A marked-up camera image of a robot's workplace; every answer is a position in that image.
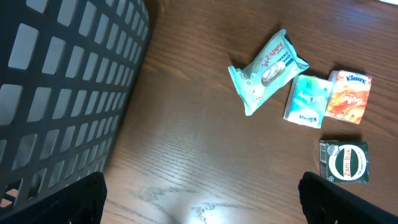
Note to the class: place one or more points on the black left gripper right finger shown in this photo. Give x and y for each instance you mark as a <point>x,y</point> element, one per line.
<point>325,202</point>

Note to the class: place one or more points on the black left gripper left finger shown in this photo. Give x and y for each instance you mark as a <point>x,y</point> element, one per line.
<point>80,203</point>

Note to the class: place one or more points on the Zam-Buk ointment tin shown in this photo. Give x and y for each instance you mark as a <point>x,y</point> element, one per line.
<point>344,161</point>

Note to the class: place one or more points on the teal tissue pack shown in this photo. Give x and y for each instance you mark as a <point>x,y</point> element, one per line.
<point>307,101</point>

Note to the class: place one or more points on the orange tissue pack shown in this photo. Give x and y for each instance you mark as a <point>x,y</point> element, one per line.
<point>349,96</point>

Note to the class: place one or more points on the mint Zappy wipes packet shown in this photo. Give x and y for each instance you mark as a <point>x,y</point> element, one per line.
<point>275,65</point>

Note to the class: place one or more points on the white barcode scanner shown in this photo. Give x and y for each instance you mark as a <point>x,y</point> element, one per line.
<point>395,2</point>

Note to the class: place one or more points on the grey plastic mesh basket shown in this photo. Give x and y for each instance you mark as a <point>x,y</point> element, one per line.
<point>67,70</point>

